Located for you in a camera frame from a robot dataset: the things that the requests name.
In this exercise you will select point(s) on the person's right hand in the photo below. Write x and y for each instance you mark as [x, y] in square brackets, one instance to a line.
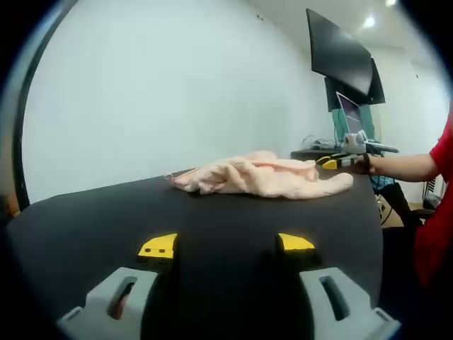
[366, 163]

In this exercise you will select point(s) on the person in red shirt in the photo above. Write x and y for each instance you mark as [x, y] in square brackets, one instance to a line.
[437, 209]

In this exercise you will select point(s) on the pink fluffy towel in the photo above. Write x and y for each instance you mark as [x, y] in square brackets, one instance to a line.
[269, 175]

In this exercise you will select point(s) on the large black monitor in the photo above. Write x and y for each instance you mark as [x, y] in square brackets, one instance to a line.
[338, 55]

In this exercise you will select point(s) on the open laptop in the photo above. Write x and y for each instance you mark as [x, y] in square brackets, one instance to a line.
[357, 124]

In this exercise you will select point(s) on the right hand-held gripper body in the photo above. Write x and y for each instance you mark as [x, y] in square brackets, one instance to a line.
[354, 140]

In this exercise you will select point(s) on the black table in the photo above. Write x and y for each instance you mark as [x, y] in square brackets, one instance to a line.
[212, 226]

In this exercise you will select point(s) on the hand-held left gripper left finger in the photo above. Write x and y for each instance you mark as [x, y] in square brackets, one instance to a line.
[102, 301]

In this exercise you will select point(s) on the dark side desk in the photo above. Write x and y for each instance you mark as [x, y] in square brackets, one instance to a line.
[311, 153]

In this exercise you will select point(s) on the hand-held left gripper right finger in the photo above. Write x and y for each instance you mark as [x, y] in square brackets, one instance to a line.
[339, 297]

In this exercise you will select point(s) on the black office chair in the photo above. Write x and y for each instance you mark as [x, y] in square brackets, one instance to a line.
[403, 205]

